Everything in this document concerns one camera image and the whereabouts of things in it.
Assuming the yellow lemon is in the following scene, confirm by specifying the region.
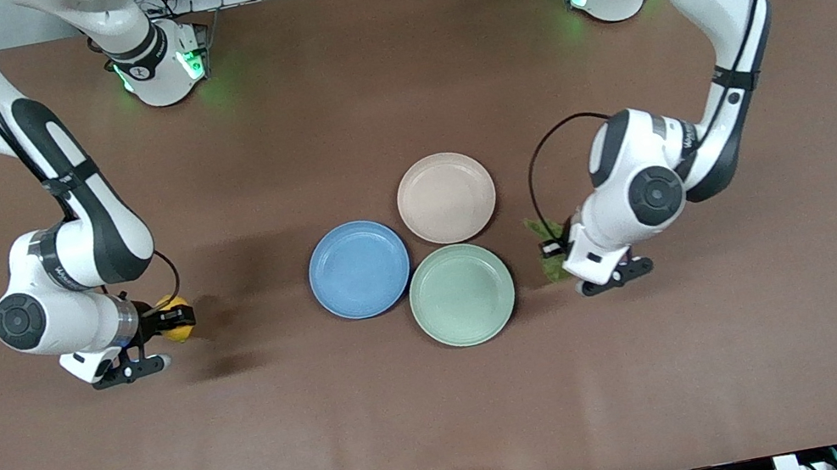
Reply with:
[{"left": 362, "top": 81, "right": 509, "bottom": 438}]
[{"left": 153, "top": 291, "right": 198, "bottom": 348}]

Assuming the green lettuce leaf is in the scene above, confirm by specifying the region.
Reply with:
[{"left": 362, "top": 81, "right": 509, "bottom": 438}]
[{"left": 523, "top": 211, "right": 576, "bottom": 286}]

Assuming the light green plate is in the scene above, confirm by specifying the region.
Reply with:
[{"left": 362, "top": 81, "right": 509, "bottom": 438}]
[{"left": 401, "top": 235, "right": 524, "bottom": 355}]

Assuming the beige plate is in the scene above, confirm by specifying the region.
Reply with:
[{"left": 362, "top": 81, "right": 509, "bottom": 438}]
[{"left": 390, "top": 145, "right": 504, "bottom": 253}]

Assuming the blue plate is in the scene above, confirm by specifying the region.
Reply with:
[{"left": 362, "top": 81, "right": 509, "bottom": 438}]
[{"left": 301, "top": 213, "right": 420, "bottom": 327}]

